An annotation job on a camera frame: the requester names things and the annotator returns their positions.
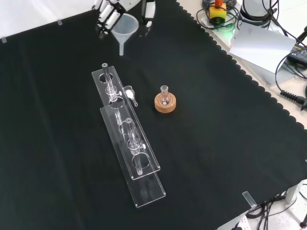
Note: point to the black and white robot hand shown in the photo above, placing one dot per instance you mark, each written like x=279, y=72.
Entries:
x=109, y=14

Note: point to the translucent plastic funnel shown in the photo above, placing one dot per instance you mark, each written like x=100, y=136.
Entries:
x=125, y=24

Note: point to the clear glass weighing funnel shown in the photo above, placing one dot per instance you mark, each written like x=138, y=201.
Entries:
x=130, y=94

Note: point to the small glass round-bottom flask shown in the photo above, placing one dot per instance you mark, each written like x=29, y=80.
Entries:
x=164, y=97

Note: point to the clear acrylic funnel stand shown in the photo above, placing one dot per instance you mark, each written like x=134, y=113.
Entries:
x=144, y=189

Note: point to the clear tape strip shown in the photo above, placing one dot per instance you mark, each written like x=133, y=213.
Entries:
x=4, y=39
x=60, y=22
x=249, y=198

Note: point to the yellow stop button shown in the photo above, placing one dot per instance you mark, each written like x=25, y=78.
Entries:
x=217, y=14

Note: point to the pale board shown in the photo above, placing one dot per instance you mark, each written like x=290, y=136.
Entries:
x=259, y=45

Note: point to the black cloth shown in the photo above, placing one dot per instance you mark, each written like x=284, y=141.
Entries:
x=216, y=131

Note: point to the black power adapter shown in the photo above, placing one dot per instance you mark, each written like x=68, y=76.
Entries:
x=299, y=51

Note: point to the white power strip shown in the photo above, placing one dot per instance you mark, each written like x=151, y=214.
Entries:
x=242, y=224

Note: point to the white table leg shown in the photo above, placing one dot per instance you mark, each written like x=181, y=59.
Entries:
x=293, y=194

